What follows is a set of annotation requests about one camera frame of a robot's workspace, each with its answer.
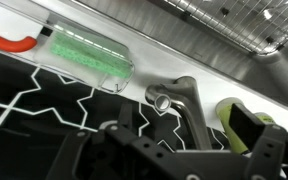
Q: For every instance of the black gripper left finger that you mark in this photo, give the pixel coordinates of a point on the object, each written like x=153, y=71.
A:
x=140, y=150

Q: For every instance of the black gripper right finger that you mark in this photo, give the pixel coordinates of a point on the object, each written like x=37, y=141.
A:
x=267, y=150

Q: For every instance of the small green soap bottle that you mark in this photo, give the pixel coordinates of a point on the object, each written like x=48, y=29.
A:
x=265, y=117

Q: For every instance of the large green soap bottle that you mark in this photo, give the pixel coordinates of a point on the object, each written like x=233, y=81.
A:
x=224, y=123

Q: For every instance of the clear plastic sponge holder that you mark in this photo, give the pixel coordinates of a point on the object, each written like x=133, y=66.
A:
x=117, y=83

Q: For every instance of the green sponge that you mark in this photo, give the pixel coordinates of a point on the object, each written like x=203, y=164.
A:
x=90, y=55

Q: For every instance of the stainless steel sink basin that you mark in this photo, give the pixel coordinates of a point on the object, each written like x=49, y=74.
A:
x=190, y=36

